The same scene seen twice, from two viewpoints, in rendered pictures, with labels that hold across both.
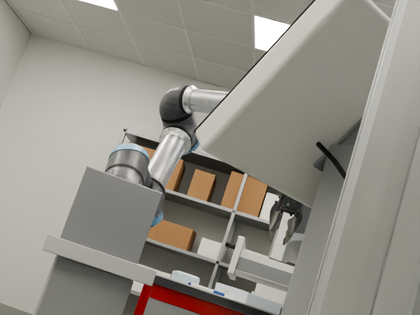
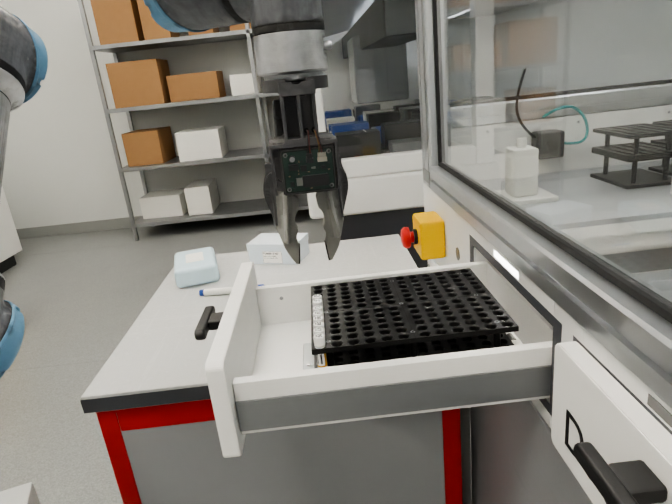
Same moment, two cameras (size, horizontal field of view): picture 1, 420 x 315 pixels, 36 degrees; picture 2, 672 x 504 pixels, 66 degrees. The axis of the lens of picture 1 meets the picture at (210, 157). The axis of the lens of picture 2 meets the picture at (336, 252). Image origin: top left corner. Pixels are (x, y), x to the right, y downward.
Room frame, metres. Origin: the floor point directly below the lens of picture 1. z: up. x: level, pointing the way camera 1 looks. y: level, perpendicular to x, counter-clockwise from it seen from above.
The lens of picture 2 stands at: (1.34, -0.22, 1.17)
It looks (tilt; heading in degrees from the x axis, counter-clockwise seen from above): 19 degrees down; 352
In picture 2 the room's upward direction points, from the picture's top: 6 degrees counter-clockwise
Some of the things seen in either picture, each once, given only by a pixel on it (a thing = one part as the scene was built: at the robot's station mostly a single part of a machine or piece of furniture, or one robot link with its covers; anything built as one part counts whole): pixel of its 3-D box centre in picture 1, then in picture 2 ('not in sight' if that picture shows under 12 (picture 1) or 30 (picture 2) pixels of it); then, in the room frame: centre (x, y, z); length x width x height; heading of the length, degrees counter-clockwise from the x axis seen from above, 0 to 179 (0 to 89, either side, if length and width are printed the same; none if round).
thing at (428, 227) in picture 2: not in sight; (427, 235); (2.21, -0.52, 0.88); 0.07 x 0.05 x 0.07; 173
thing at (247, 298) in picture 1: (259, 303); not in sight; (2.18, -0.31, 0.78); 0.12 x 0.08 x 0.04; 101
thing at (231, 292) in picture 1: (232, 294); (278, 248); (2.54, -0.26, 0.79); 0.13 x 0.09 x 0.05; 63
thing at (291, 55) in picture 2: not in sight; (294, 57); (1.92, -0.28, 1.19); 0.08 x 0.08 x 0.05
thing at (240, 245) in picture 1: (237, 259); (241, 341); (1.92, -0.17, 0.87); 0.29 x 0.02 x 0.11; 173
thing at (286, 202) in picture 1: (292, 194); (300, 136); (1.91, -0.28, 1.11); 0.09 x 0.08 x 0.12; 176
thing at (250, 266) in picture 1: (303, 284); (410, 329); (1.89, -0.38, 0.86); 0.40 x 0.26 x 0.06; 83
